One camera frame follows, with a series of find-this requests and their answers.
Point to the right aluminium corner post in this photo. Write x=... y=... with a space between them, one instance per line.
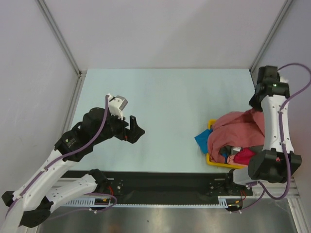
x=271 y=34

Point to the aluminium frame rail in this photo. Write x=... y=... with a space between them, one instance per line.
x=275 y=189

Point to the grey t shirt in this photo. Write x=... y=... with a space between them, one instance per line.
x=230 y=150

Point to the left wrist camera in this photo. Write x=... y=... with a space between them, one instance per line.
x=116 y=105

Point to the blue t shirt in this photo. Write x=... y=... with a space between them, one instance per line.
x=202 y=140

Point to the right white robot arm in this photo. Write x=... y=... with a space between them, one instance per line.
x=277 y=161

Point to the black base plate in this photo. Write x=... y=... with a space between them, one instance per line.
x=151 y=185

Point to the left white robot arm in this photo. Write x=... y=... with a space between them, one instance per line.
x=34 y=202

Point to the yellow plastic bin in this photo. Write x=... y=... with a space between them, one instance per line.
x=208 y=160

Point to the aluminium corner post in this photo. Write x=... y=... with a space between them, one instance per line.
x=271 y=34
x=47 y=14

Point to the magenta t shirt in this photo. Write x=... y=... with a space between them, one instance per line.
x=244 y=156

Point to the left aluminium corner post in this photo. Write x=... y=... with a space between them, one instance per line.
x=47 y=14

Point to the salmon pink t shirt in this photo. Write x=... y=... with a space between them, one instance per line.
x=236 y=129

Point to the slotted cable duct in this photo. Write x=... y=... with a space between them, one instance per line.
x=187 y=202

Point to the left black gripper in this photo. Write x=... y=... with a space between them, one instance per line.
x=131 y=135

